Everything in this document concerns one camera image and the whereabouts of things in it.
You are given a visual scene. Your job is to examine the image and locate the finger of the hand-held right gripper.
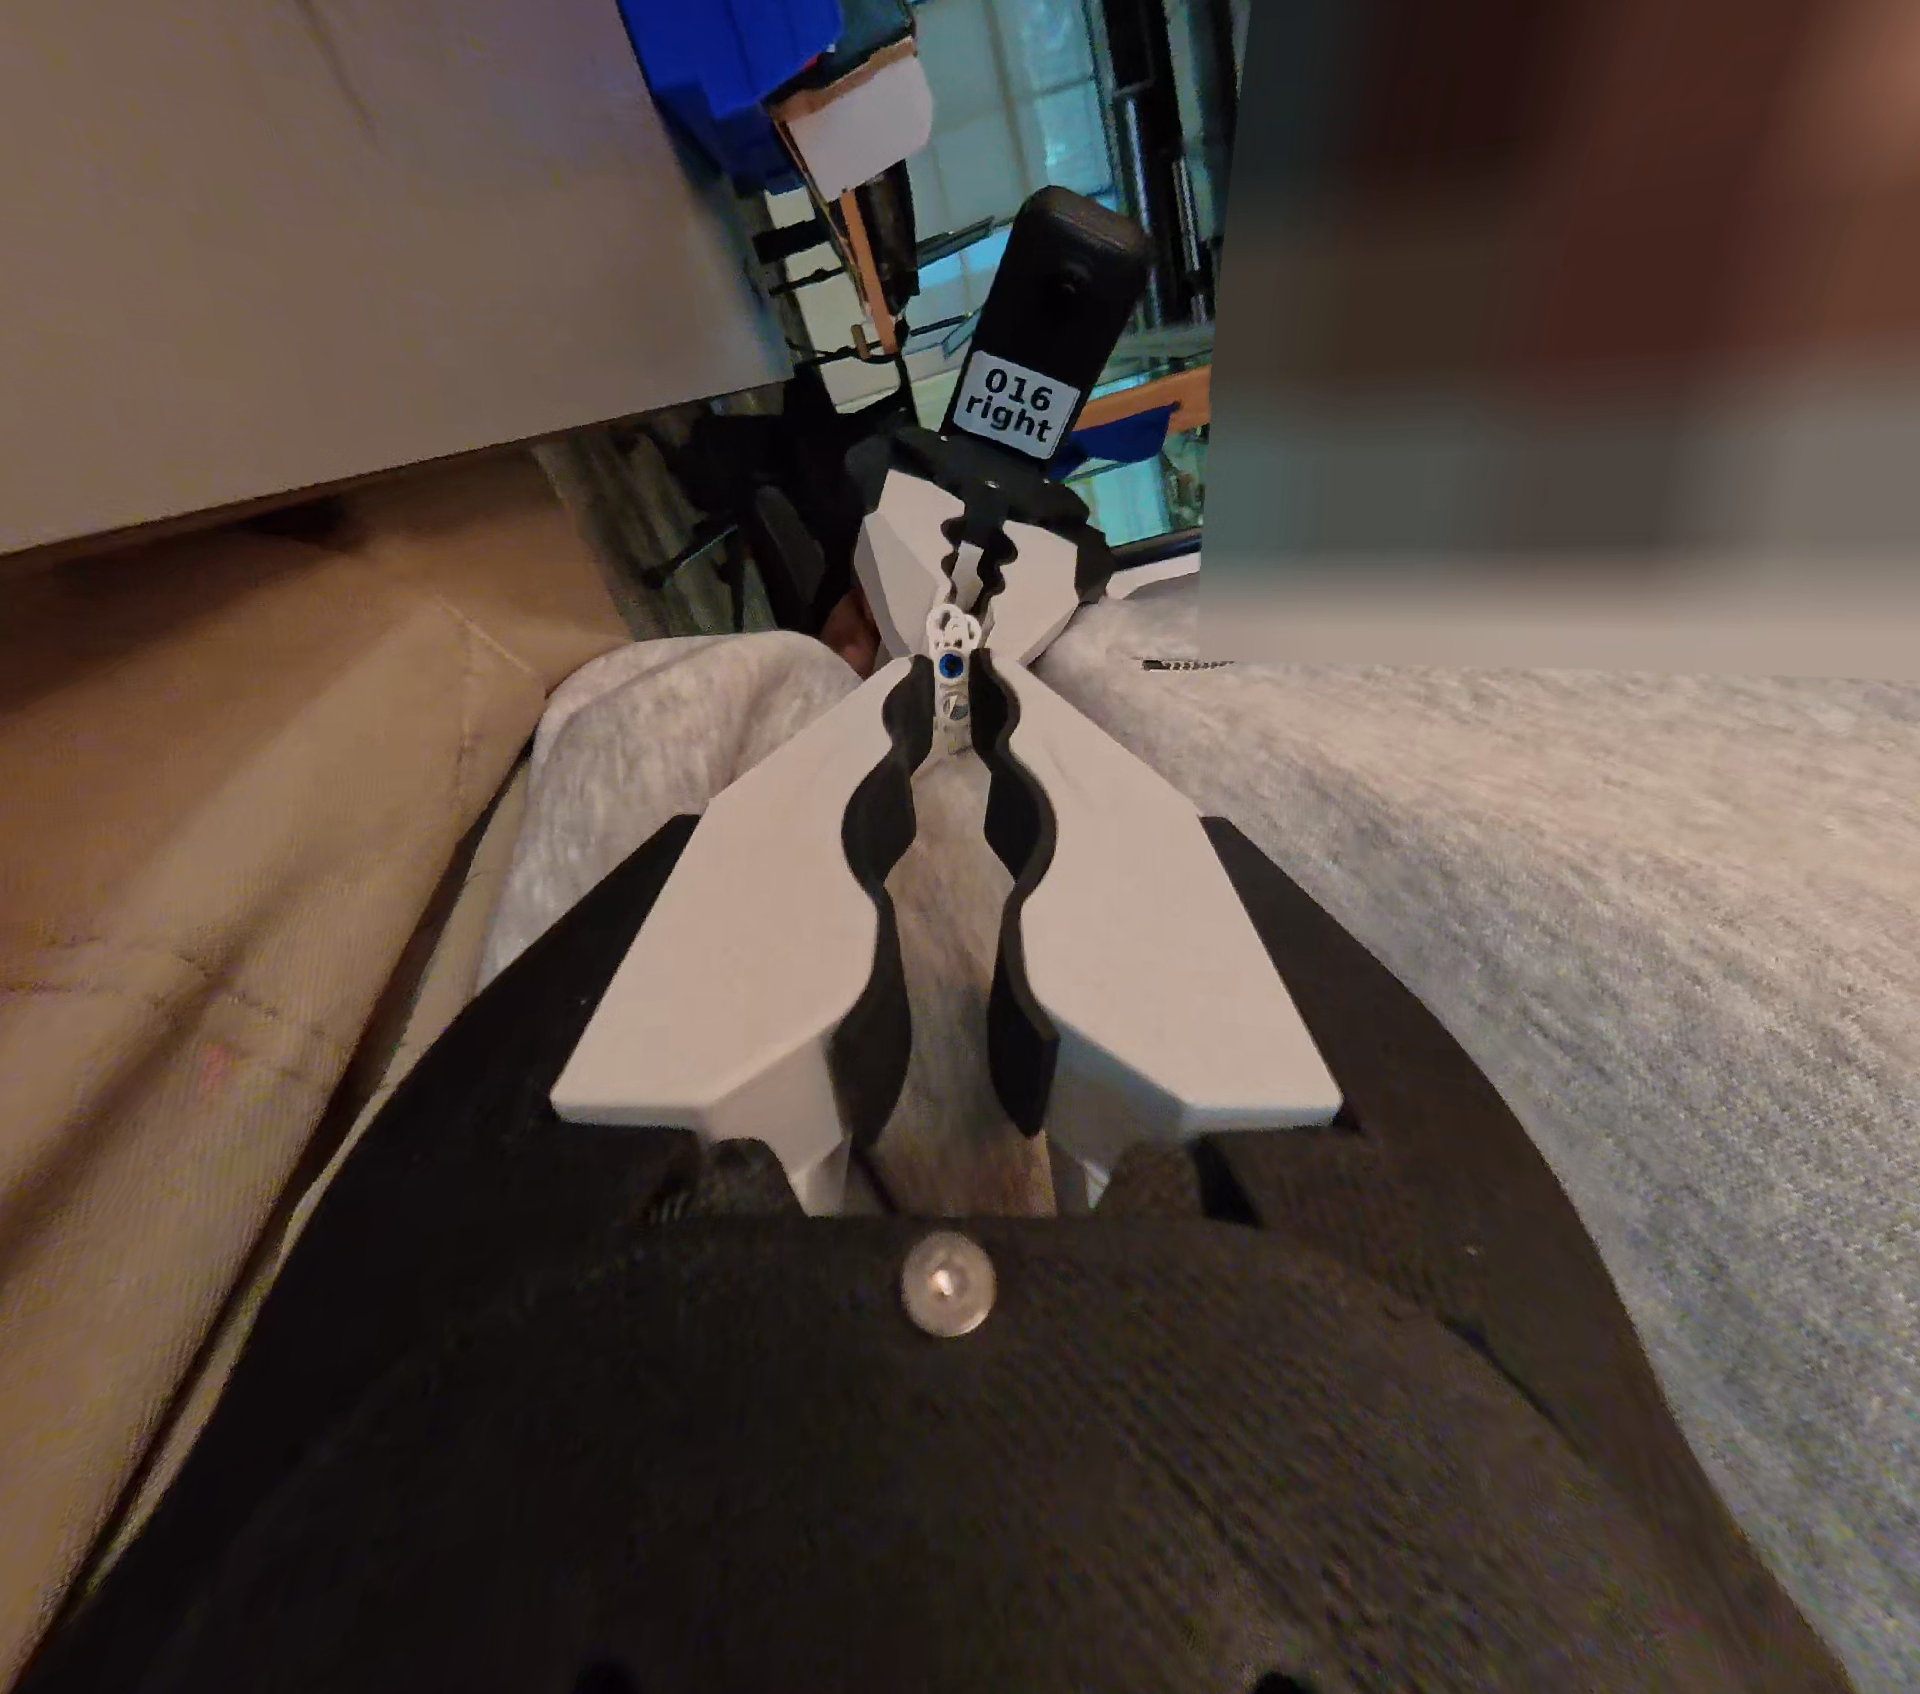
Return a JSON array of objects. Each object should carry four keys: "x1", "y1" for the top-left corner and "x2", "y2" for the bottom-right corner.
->
[
  {"x1": 983, "y1": 516, "x2": 1090, "y2": 664},
  {"x1": 854, "y1": 467, "x2": 980, "y2": 664}
]

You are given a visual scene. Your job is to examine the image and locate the white lego beam with blue pins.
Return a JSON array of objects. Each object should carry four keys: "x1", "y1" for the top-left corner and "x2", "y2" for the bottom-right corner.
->
[{"x1": 922, "y1": 602, "x2": 989, "y2": 762}]

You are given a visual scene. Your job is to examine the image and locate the grey zip hoodie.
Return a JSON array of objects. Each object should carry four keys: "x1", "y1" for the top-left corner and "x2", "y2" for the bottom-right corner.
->
[{"x1": 480, "y1": 590, "x2": 1920, "y2": 1694}]

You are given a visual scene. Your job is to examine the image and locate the beige pants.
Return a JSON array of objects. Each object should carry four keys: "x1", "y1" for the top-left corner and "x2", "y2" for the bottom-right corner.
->
[{"x1": 0, "y1": 494, "x2": 640, "y2": 1673}]

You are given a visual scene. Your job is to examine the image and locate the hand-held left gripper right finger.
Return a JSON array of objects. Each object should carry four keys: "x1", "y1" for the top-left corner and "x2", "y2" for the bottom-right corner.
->
[{"x1": 966, "y1": 651, "x2": 1344, "y2": 1212}]

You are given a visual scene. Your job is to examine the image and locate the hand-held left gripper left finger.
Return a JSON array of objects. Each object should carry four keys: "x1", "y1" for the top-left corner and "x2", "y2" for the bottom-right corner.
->
[{"x1": 551, "y1": 656, "x2": 928, "y2": 1216}]

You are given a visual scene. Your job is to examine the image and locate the black office chair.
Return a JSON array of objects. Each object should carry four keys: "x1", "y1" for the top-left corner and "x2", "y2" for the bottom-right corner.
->
[{"x1": 645, "y1": 365, "x2": 910, "y2": 643}]

